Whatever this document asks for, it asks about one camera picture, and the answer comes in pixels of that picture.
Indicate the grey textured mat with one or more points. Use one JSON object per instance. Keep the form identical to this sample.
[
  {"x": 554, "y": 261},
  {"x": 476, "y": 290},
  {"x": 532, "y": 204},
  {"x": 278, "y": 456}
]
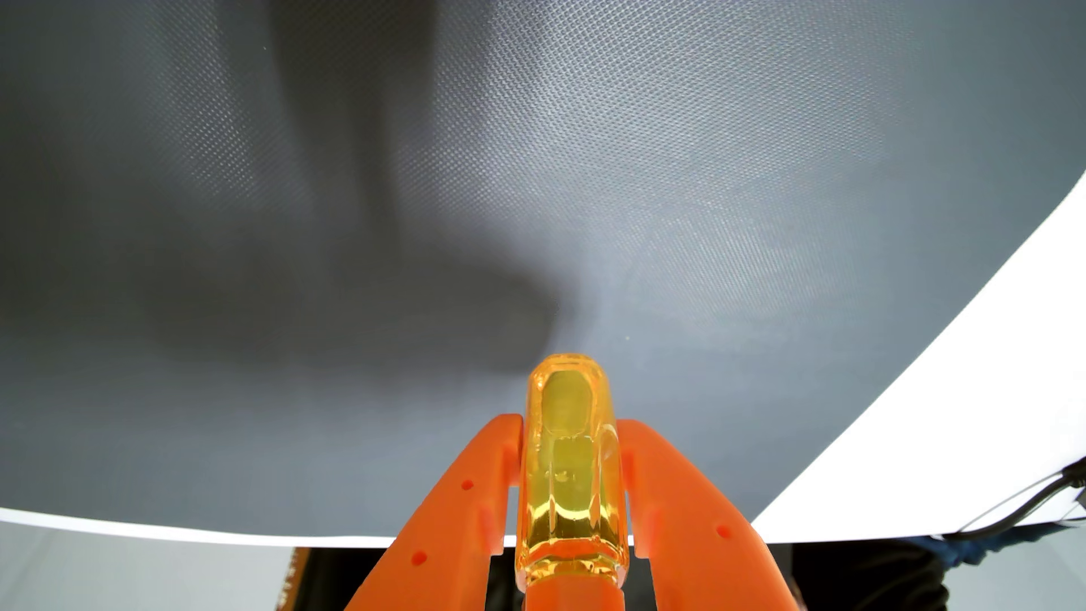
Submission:
[{"x": 254, "y": 170}]

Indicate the yellow eyedrop bottle orange cap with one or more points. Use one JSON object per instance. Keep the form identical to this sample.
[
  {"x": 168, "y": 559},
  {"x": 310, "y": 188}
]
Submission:
[{"x": 570, "y": 475}]

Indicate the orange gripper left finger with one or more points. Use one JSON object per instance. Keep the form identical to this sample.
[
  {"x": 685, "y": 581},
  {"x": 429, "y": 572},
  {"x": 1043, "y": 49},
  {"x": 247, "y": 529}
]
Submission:
[{"x": 441, "y": 526}]

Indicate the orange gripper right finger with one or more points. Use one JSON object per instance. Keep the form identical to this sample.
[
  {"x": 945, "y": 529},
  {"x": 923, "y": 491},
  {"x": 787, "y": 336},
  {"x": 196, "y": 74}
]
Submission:
[{"x": 696, "y": 535}]

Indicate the brown wooden piece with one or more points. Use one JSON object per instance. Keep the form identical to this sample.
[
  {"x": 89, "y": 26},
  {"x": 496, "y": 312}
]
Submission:
[{"x": 293, "y": 581}]

